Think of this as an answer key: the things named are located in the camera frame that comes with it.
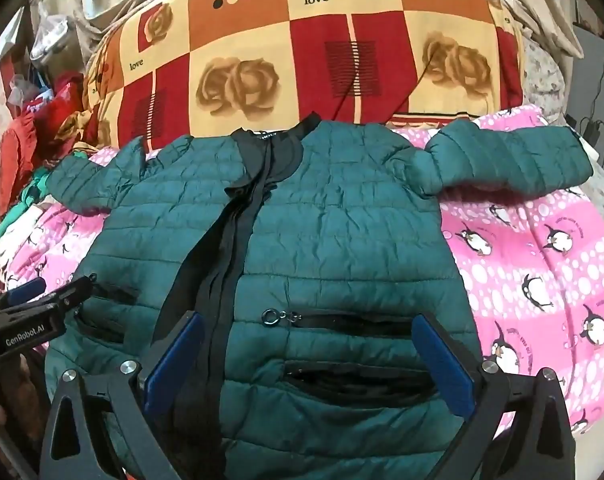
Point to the pink penguin print blanket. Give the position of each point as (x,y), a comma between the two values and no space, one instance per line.
(532,270)

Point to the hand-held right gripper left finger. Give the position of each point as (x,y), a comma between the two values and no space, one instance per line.
(174,360)

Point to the grey panel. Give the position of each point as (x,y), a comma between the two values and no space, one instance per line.
(594,70)

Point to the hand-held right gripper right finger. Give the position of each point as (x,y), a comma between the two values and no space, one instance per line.
(442,360)

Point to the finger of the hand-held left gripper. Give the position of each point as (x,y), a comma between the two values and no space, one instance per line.
(71,292)
(26,289)

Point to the pale floral sheet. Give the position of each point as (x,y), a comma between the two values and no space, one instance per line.
(544,80)

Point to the green puffer jacket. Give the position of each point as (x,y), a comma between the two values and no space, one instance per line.
(332,220)

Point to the red clothes pile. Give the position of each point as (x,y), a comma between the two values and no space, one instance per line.
(36,125)

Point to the green cloth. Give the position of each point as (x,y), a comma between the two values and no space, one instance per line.
(19,200)

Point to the rose print checked quilt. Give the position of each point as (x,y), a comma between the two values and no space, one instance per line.
(282,50)

